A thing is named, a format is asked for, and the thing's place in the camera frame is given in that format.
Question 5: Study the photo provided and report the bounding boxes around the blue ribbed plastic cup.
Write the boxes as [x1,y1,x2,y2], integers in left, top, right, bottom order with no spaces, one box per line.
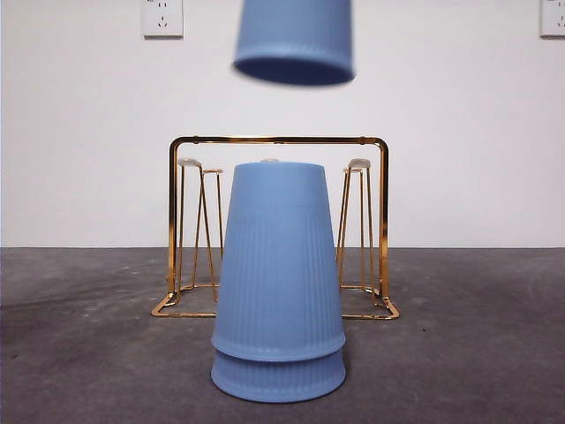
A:
[210,339,347,404]
[232,0,357,87]
[210,162,347,363]

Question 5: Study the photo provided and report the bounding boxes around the gold wire cup holder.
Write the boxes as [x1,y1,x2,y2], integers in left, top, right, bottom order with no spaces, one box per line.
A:
[151,135,401,320]

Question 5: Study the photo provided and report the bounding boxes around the white wall power socket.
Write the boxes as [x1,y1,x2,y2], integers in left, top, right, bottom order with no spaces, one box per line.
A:
[142,0,185,40]
[539,0,565,39]

